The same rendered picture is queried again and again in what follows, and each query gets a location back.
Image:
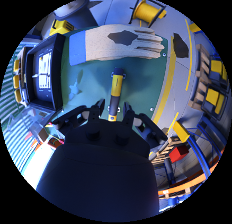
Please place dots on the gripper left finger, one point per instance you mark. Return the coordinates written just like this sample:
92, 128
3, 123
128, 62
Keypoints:
72, 115

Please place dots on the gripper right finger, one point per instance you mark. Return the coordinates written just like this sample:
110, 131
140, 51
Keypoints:
150, 129

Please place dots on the clear generator lid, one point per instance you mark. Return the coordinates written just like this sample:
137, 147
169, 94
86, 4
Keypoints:
32, 116

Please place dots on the white socket panel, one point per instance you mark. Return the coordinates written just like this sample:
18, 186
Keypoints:
44, 82

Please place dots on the yellow and dark tester pen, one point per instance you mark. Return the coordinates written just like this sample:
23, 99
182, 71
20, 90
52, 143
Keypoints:
117, 86

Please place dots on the white breaker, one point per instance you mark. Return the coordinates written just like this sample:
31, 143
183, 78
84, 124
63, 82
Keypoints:
45, 64

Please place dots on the wooden pallet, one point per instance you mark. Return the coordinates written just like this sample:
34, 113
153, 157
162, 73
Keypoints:
202, 78
163, 153

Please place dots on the small brown cardboard box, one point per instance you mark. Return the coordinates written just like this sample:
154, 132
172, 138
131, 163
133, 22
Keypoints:
43, 135

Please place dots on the green bench mat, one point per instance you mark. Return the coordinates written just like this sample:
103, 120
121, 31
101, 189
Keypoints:
141, 86

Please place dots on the yellow bin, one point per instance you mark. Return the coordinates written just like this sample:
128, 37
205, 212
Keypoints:
17, 95
16, 81
16, 65

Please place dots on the blue and orange shelf rack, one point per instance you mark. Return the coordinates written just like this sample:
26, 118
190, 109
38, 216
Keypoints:
203, 180

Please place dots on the beige work glove blue cuff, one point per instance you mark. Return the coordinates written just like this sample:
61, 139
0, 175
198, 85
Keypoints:
101, 46

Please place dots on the yellow vented box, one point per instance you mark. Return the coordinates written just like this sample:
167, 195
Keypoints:
60, 27

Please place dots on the white pen rail clip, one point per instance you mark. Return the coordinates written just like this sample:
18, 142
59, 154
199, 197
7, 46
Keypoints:
118, 109
124, 75

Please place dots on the white breaker switch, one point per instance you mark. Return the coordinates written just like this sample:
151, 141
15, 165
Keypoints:
35, 76

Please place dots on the yellow generator in dark frame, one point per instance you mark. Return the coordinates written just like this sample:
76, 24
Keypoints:
213, 96
216, 66

